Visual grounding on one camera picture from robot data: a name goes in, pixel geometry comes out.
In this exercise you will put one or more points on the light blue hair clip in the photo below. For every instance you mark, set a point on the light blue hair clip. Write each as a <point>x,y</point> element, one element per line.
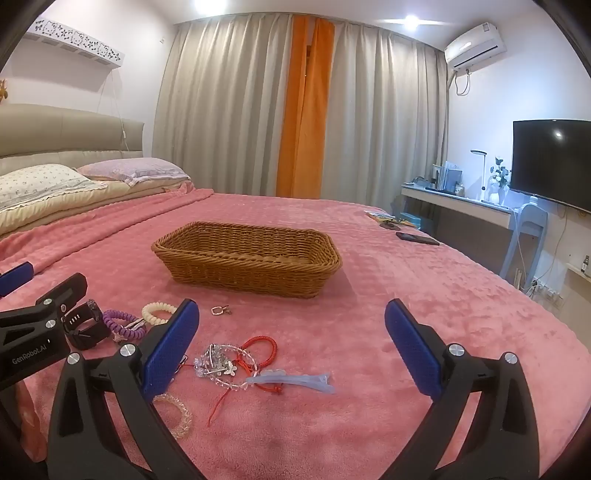
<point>291,382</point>

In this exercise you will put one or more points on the blue storage box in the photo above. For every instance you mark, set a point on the blue storage box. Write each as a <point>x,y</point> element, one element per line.
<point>411,220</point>

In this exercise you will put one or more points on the white floral pillow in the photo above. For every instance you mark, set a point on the white floral pillow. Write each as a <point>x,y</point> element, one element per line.
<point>41,182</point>

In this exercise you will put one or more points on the flower vase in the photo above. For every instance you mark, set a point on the flower vase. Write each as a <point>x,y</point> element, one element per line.
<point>497,182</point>

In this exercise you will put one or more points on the white patterned wall shelf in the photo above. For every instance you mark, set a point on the white patterned wall shelf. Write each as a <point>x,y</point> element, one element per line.
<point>74,41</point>

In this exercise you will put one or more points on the small dark object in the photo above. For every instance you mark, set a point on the small dark object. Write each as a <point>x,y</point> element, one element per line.
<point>392,224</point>

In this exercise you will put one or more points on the purple pillow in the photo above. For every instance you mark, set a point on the purple pillow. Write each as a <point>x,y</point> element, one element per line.
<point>134,168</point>

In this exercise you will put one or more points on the row of books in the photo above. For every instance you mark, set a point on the row of books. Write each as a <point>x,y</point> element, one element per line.
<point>450,177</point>

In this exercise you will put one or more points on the black television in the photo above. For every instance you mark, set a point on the black television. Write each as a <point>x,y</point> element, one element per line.
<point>551,159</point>

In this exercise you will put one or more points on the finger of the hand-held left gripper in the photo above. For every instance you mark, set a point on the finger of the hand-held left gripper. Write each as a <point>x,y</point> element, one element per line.
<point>55,295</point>
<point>16,277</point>

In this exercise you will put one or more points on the black smartwatch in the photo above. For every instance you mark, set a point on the black smartwatch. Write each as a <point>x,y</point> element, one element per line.
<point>83,325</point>

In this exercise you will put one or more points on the white air conditioner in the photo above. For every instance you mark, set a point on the white air conditioner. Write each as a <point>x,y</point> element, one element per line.
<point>473,46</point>

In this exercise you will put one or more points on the small dark bottle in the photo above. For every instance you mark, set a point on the small dark bottle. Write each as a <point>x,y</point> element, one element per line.
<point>587,265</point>

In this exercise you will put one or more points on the brown wicker basket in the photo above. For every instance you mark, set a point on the brown wicker basket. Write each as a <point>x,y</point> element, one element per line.
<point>249,258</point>

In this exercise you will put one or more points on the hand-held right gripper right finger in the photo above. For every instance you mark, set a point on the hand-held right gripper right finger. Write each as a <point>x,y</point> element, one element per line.
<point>414,353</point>

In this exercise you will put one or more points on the white desk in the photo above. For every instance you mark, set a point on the white desk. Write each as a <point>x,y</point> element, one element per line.
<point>452,198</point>

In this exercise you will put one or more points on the pink blanket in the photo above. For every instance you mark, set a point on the pink blanket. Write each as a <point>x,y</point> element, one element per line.
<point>415,286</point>

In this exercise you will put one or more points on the beige padded headboard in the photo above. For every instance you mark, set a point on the beige padded headboard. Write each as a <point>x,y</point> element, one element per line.
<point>60,131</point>

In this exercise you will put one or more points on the small wall ledge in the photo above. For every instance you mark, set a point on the small wall ledge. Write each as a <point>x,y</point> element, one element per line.
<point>579,271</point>

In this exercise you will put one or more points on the pink snap hair clip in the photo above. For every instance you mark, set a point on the pink snap hair clip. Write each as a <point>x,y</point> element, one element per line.
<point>131,333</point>

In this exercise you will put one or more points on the colourful booklet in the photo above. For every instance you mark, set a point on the colourful booklet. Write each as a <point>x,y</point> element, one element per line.
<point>379,215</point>

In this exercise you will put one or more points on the white power strip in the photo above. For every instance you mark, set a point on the white power strip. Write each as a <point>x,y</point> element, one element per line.
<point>549,293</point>

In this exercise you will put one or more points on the person's left hand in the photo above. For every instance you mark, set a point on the person's left hand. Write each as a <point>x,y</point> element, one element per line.
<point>31,420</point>

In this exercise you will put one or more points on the white desk lamp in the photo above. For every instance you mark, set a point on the white desk lamp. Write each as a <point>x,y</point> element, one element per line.
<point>485,175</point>

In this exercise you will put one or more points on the beige curtain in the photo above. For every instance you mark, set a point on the beige curtain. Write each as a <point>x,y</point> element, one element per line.
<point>383,124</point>
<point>221,106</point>

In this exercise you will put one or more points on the round ceiling light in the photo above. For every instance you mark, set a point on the round ceiling light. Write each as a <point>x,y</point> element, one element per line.
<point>411,20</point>

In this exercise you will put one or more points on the black smartphone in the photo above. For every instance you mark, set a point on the black smartphone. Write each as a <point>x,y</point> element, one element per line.
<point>418,238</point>

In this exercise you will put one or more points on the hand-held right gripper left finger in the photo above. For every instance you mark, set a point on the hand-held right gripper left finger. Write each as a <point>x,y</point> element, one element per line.
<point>170,344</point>

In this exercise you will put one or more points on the light blue chair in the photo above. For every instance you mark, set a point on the light blue chair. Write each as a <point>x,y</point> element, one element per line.
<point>526,221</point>

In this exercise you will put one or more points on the beige quilt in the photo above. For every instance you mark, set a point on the beige quilt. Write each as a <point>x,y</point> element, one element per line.
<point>78,203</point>

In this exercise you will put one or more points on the orange curtain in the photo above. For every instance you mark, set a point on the orange curtain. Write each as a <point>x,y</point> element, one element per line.
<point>300,115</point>

